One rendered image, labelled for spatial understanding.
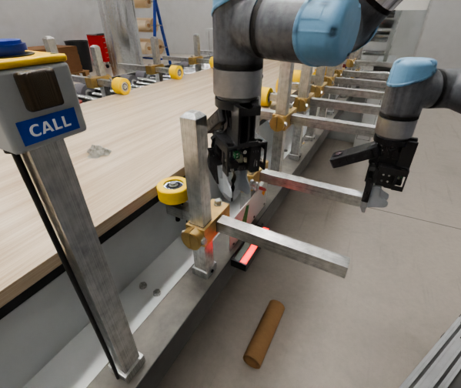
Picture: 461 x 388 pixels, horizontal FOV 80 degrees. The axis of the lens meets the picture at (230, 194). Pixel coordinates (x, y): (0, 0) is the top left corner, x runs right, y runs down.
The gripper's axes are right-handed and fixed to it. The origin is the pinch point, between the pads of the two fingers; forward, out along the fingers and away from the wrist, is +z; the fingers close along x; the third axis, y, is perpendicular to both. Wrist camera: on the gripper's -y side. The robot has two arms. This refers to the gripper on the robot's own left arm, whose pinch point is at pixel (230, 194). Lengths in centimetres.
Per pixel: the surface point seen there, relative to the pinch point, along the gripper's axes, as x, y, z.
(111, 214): -23.7, -7.2, 4.2
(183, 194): -7.8, -9.7, 4.4
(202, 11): 296, -1013, -33
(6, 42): -25.1, 14.8, -29.0
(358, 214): 132, -72, 93
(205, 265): -5.9, -0.5, 19.7
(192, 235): -8.5, 0.6, 8.1
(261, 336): 21, -12, 86
